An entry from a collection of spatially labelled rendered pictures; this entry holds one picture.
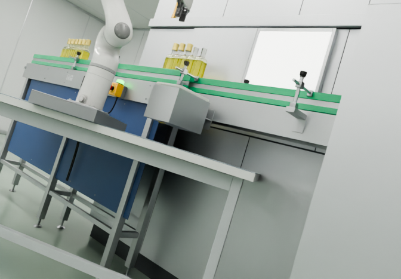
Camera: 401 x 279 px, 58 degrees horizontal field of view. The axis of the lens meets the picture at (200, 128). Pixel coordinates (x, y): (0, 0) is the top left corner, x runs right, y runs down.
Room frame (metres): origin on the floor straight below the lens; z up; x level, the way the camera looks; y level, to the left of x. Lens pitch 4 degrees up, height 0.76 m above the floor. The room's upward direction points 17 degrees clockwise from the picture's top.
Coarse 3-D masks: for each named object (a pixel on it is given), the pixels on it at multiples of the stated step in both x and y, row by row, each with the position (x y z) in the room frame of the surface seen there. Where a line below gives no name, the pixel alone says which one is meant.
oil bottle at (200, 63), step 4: (200, 56) 1.94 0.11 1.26; (196, 60) 1.95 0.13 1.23; (200, 60) 1.93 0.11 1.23; (204, 60) 1.94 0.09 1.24; (196, 64) 1.94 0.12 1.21; (200, 64) 1.93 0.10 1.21; (204, 64) 1.95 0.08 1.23; (192, 68) 1.95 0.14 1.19; (196, 68) 1.93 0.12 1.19; (200, 68) 1.94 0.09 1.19; (204, 68) 1.96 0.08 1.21; (192, 72) 1.95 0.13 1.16; (196, 72) 1.93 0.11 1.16; (200, 72) 1.94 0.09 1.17; (200, 76) 1.95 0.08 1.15
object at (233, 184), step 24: (24, 120) 1.63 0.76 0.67; (48, 120) 1.60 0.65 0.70; (96, 144) 1.55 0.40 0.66; (120, 144) 1.52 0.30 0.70; (168, 168) 1.47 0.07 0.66; (192, 168) 1.45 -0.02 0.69; (24, 240) 1.59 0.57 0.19; (216, 240) 1.41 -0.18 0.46; (72, 264) 1.53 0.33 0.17; (96, 264) 1.53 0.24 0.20; (216, 264) 1.40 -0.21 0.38
